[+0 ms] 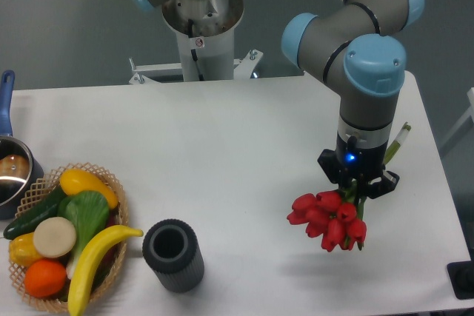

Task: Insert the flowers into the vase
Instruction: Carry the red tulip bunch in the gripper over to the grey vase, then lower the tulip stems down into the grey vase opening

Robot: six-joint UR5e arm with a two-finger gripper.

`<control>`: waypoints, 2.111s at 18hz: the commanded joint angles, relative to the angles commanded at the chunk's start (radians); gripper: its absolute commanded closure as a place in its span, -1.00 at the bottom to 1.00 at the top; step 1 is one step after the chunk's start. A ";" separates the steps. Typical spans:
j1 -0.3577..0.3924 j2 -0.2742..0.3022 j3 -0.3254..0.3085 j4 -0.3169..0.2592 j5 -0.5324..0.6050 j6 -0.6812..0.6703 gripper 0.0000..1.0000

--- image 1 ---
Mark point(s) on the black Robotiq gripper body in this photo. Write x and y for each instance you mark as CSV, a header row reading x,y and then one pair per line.
x,y
357,162

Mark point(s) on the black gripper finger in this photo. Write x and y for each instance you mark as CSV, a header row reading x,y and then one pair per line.
x,y
387,183
330,165

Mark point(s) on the red tulip bouquet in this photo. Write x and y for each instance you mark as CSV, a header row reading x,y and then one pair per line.
x,y
335,215

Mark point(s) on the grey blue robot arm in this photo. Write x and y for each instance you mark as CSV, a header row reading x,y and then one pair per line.
x,y
353,52

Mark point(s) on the dark grey ribbed vase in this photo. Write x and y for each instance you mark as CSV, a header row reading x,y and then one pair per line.
x,y
170,248

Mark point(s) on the black device at table edge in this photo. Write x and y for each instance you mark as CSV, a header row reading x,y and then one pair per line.
x,y
461,278

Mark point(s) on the green bok choy toy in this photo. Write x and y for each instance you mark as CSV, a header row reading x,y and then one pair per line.
x,y
88,211

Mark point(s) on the yellow squash toy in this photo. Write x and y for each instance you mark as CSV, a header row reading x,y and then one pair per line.
x,y
74,181

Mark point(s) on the yellow plastic banana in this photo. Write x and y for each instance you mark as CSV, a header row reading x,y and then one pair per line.
x,y
94,251

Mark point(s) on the beige round disc toy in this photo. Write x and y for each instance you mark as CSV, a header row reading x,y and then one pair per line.
x,y
54,237

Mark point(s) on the woven wicker basket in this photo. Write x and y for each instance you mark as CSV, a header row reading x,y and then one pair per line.
x,y
110,267

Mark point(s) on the orange plastic fruit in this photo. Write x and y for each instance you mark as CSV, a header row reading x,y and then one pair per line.
x,y
44,278

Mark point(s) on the dark green cucumber toy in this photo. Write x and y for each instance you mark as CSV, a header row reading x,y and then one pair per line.
x,y
29,220

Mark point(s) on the yellow bell pepper toy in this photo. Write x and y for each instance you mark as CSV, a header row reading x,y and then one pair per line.
x,y
23,252

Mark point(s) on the white frame at right edge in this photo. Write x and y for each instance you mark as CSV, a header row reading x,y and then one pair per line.
x,y
460,128

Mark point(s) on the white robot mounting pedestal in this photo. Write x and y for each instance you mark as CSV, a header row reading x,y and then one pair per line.
x,y
204,32

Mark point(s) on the blue handled saucepan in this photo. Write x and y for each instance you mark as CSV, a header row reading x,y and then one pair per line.
x,y
19,169

